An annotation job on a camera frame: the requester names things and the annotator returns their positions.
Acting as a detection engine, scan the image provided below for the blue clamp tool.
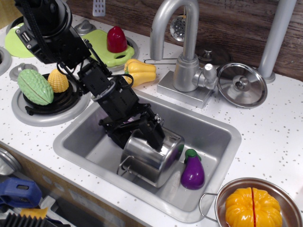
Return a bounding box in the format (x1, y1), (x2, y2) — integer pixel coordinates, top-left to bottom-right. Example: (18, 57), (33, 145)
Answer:
(0, 178), (42, 208)

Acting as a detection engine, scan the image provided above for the far left stove burner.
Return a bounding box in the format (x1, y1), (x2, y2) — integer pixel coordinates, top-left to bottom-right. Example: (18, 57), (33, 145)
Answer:
(0, 47), (12, 76)

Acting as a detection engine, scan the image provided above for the grey stove knob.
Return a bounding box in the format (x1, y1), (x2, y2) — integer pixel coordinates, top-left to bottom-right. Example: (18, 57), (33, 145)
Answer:
(74, 19), (96, 36)
(9, 63), (37, 82)

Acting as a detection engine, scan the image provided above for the stainless steel pot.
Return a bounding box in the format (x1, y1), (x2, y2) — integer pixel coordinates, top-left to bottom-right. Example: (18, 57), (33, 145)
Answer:
(119, 128), (185, 188)

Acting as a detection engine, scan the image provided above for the perforated steel strainer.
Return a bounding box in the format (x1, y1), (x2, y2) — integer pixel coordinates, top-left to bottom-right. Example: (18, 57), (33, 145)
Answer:
(170, 15), (186, 42)

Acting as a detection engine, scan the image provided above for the red toy pepper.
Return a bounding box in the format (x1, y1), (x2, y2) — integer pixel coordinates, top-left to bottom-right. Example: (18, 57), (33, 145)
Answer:
(107, 26), (127, 53)

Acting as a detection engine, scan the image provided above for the back left stove burner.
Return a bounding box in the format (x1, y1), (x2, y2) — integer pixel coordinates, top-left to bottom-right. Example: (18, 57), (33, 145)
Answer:
(6, 16), (24, 34)

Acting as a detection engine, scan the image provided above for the yellow toy corn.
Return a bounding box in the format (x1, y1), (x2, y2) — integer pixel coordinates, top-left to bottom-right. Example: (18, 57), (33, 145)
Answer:
(47, 69), (69, 93)

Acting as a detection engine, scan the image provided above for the orange toy pumpkin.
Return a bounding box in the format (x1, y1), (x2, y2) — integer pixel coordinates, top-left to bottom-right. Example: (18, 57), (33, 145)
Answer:
(225, 187), (283, 227)

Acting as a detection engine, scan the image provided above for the purple toy eggplant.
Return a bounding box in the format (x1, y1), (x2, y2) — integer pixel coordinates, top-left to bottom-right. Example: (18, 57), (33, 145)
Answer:
(180, 149), (205, 190)

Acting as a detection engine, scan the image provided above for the silver sink basin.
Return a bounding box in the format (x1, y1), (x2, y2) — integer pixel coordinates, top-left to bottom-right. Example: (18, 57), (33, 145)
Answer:
(53, 91), (241, 223)

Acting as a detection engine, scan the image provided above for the white slotted spatula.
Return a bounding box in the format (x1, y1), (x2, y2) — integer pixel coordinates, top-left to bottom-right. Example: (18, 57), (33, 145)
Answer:
(92, 0), (106, 17)

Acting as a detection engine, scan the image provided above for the green bitter gourd toy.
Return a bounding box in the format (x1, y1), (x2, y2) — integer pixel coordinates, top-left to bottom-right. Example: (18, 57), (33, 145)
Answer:
(18, 69), (54, 105)

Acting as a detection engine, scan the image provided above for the front left stove burner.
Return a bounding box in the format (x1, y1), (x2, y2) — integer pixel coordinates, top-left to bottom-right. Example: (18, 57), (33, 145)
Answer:
(11, 79), (90, 127)

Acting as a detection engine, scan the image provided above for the yellow tape piece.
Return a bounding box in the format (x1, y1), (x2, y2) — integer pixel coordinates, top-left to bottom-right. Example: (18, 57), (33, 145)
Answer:
(20, 208), (48, 219)

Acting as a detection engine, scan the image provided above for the steel pot lid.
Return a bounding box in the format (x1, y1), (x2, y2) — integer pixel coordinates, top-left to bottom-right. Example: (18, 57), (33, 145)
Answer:
(217, 62), (267, 108)

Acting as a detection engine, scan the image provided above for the green cutting board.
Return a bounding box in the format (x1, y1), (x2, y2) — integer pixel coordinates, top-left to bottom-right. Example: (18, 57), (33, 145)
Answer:
(82, 30), (135, 67)

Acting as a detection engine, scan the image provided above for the grey vertical pole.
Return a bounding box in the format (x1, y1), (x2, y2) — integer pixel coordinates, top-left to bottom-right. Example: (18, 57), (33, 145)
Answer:
(257, 0), (296, 83)

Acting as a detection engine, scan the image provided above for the steel bowl with handle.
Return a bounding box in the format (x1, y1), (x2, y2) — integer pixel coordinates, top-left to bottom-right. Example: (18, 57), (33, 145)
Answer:
(198, 177), (303, 227)

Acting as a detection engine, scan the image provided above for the light green plate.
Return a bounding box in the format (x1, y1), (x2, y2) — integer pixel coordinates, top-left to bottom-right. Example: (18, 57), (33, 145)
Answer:
(5, 23), (34, 58)

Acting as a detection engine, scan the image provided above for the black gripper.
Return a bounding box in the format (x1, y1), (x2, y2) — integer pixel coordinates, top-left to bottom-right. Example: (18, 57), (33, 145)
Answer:
(91, 80), (165, 150)

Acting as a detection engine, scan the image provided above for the yellow toy bell pepper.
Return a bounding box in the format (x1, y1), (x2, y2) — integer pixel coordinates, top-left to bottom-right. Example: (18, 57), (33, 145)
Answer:
(124, 59), (156, 87)

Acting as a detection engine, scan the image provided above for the silver toy faucet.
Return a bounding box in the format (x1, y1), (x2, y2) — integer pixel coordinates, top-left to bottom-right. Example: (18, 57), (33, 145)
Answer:
(150, 0), (218, 108)

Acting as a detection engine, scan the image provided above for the silver round knob lower left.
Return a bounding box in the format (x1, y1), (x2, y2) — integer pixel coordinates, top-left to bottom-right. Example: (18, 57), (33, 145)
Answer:
(0, 148), (22, 176)

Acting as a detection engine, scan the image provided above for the purple white striped onion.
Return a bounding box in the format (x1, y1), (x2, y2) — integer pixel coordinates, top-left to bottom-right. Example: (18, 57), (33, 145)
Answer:
(123, 119), (137, 128)

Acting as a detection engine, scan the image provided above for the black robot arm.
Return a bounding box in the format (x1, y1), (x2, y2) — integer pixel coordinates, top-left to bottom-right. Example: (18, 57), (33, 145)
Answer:
(15, 0), (165, 150)

